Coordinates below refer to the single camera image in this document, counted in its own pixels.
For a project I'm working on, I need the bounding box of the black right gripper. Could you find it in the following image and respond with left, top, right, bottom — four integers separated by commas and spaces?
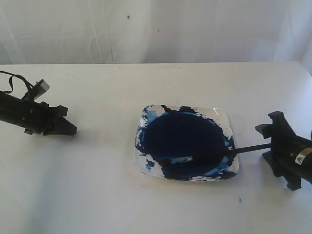
255, 111, 312, 190

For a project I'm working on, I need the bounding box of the white backdrop cloth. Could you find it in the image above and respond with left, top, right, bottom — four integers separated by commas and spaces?
0, 0, 312, 67

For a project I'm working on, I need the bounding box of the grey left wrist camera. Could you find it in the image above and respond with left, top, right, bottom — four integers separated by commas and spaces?
30, 79, 50, 99

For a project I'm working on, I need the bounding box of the white square paint dish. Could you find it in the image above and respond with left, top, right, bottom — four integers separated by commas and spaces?
134, 104, 239, 182

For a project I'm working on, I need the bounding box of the black paintbrush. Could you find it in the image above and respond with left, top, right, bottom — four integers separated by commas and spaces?
159, 143, 271, 167

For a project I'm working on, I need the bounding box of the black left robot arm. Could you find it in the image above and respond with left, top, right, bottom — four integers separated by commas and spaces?
0, 92, 77, 136

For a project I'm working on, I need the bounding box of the black left camera cable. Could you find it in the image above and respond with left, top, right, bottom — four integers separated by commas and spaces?
0, 70, 35, 98

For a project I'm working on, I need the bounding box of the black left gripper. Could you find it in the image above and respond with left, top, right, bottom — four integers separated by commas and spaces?
19, 101, 77, 136

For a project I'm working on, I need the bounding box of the white paper sheet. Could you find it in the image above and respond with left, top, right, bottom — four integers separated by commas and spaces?
0, 117, 155, 234

